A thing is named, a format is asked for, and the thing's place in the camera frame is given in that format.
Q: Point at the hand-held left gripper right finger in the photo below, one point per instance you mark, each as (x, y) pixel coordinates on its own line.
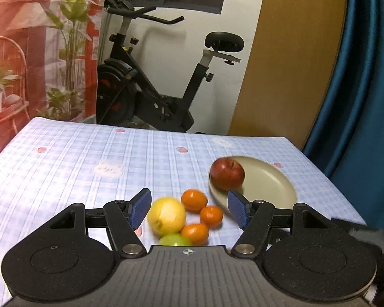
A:
(236, 208)

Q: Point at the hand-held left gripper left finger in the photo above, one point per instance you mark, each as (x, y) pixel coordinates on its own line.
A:
(140, 208)

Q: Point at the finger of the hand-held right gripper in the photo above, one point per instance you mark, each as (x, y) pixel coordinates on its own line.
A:
(361, 233)

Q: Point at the large yellow lemon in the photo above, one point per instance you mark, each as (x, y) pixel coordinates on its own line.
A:
(166, 214)

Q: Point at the small orange tangerine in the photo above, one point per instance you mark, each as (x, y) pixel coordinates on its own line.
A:
(211, 216)
(195, 232)
(194, 200)

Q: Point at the red apple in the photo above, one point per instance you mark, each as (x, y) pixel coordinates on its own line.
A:
(225, 172)

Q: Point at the beige round plate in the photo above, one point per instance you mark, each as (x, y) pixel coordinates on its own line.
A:
(268, 182)

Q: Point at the small green apple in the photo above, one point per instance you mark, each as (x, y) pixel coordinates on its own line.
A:
(174, 240)

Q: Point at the black exercise bike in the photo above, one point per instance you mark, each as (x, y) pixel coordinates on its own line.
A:
(147, 102)

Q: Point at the blue curtain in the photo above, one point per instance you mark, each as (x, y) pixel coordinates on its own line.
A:
(364, 102)

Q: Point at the brown wooden board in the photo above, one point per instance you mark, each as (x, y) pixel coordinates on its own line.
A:
(291, 54)

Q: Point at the red printed plant backdrop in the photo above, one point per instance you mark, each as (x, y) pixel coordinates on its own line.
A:
(19, 38)

